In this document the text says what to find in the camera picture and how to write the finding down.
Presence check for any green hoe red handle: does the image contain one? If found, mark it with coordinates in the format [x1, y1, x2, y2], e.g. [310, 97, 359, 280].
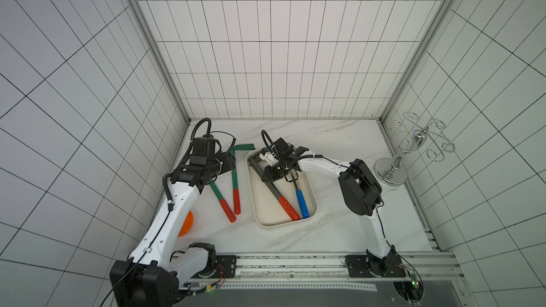
[210, 182, 236, 223]
[230, 144, 255, 215]

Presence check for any grey speckled hoe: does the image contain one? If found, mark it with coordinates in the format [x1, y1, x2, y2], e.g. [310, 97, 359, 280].
[248, 158, 300, 221]
[249, 169, 301, 227]

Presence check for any cream plastic storage tray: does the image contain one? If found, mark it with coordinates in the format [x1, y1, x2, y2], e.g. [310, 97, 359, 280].
[246, 150, 318, 229]

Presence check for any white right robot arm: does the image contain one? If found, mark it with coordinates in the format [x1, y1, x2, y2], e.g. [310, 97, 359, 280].
[248, 130, 398, 277]

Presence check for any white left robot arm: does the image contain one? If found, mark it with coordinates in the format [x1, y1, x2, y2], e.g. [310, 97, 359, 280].
[109, 118, 235, 306]

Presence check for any orange plastic cup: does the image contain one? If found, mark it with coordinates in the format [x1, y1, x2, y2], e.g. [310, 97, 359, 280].
[178, 211, 194, 237]

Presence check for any chrome cup holder stand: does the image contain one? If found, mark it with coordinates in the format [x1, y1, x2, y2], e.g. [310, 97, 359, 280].
[373, 112, 456, 187]

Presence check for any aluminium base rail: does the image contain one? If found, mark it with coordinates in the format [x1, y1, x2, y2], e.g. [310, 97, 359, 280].
[179, 252, 464, 293]

